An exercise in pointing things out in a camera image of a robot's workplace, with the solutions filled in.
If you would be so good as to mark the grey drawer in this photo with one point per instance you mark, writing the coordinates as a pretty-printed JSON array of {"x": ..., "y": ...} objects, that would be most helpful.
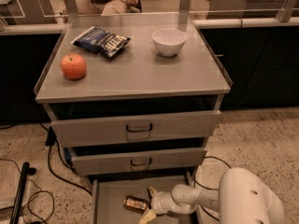
[
  {"x": 130, "y": 129},
  {"x": 139, "y": 161},
  {"x": 108, "y": 197}
]

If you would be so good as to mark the blue chip bag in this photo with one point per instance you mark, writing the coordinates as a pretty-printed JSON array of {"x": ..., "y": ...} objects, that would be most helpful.
[{"x": 101, "y": 42}]

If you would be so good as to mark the top grey drawer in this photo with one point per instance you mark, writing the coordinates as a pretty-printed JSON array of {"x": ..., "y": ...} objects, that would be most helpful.
[{"x": 130, "y": 129}]

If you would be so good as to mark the black pole on floor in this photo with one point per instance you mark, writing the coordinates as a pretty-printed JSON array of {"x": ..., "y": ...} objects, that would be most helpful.
[{"x": 14, "y": 219}]

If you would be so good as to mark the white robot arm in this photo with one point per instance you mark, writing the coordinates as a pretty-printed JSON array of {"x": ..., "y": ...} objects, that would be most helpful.
[{"x": 242, "y": 198}]

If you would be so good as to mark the middle grey drawer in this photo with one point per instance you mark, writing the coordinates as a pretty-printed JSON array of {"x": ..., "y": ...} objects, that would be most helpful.
[{"x": 139, "y": 161}]

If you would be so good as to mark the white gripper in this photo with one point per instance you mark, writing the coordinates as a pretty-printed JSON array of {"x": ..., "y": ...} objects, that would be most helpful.
[{"x": 161, "y": 202}]

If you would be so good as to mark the bottom grey drawer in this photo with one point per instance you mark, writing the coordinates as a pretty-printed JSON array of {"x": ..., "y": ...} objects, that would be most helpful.
[{"x": 108, "y": 197}]

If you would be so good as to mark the grey drawer cabinet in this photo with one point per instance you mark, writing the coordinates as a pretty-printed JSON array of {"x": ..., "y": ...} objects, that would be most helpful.
[{"x": 139, "y": 81}]

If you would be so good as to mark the white bowl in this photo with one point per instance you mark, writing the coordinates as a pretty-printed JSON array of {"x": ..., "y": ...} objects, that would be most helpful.
[{"x": 169, "y": 42}]

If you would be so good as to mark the red apple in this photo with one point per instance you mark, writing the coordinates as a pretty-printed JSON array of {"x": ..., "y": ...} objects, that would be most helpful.
[{"x": 73, "y": 66}]

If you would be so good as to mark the orange soda can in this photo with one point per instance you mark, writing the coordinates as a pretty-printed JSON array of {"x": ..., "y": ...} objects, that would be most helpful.
[{"x": 135, "y": 204}]

